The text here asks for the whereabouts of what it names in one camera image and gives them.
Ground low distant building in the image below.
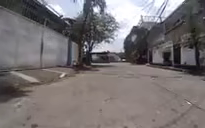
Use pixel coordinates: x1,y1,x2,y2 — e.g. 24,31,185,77
90,51,122,64

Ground tall leafy tree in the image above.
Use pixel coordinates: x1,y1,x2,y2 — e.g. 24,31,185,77
67,0,120,67

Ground grey concrete road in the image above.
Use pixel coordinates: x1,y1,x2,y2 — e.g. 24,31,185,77
0,61,205,128

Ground dark multi-storey building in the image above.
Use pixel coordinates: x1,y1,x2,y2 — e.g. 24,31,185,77
123,25,150,65

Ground concrete sidewalk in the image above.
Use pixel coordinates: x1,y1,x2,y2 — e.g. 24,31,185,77
0,65,78,88

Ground white house with dark openings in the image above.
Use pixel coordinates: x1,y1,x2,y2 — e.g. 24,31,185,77
147,0,205,68

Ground overhead wires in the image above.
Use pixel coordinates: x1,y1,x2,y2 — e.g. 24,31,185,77
141,0,171,21

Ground long white concrete wall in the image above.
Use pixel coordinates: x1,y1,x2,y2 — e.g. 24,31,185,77
0,2,80,71

